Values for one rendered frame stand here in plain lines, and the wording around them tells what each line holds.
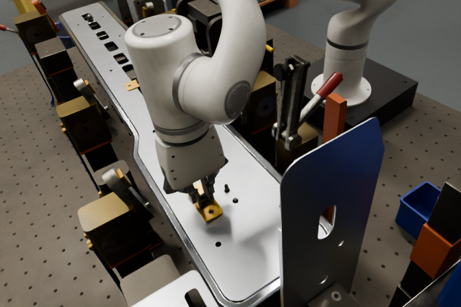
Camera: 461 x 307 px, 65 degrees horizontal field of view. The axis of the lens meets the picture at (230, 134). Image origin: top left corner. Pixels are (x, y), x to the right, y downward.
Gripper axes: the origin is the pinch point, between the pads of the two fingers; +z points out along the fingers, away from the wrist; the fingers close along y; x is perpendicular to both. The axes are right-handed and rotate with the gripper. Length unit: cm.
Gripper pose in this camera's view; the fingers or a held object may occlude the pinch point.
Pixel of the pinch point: (201, 192)
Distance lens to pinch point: 65.6
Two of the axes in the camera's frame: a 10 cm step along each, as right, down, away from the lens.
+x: 5.2, 5.3, -6.8
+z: 1.1, 7.4, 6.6
